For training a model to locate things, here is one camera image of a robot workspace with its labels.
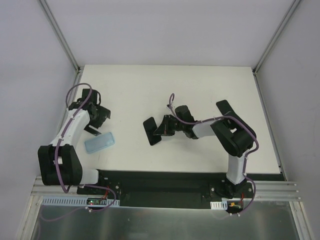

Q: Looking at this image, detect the left aluminium frame post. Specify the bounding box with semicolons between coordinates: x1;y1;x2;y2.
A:
37;0;85;73

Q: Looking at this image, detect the white cable duct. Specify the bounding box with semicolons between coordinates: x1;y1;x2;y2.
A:
210;200;228;211
42;196;120;208

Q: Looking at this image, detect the front aluminium rail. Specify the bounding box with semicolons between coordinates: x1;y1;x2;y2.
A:
30;176;303;202

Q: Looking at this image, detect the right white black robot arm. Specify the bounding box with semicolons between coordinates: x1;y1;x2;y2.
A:
145;105;257;199

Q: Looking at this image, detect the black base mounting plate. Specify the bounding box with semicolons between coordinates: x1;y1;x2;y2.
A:
48;168;287;208

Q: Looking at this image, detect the right white cable duct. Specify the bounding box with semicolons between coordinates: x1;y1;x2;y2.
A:
210;200;228;211

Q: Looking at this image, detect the black smartphone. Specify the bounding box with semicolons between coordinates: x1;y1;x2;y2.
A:
216;99;236;117
143;117;162;146

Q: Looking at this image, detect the aluminium frame post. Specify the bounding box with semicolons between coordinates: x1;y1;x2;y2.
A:
37;0;85;73
252;0;303;76

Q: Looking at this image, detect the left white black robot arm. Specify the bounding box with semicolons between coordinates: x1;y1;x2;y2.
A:
37;88;111;195

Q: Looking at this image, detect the left white cable duct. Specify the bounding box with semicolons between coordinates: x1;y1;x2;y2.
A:
42;196;120;208

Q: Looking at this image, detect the light blue phone case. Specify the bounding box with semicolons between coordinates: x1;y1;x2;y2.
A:
84;132;115;154

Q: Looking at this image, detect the right aluminium frame post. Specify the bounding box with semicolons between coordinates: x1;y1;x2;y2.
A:
252;0;303;76

